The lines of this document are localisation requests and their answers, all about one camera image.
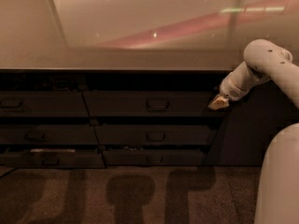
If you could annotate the dark drawer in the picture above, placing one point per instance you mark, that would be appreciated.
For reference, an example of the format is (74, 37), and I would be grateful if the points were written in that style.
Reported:
(155, 157)
(42, 104)
(47, 135)
(150, 135)
(149, 104)
(52, 158)

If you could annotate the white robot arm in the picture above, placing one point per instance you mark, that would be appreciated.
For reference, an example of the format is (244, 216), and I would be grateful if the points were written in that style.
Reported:
(278, 192)

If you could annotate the glossy counter top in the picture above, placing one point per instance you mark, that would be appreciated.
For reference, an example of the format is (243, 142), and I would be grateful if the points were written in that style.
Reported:
(159, 35)

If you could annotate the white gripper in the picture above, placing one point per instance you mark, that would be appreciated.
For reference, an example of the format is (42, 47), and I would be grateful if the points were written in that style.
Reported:
(231, 91)

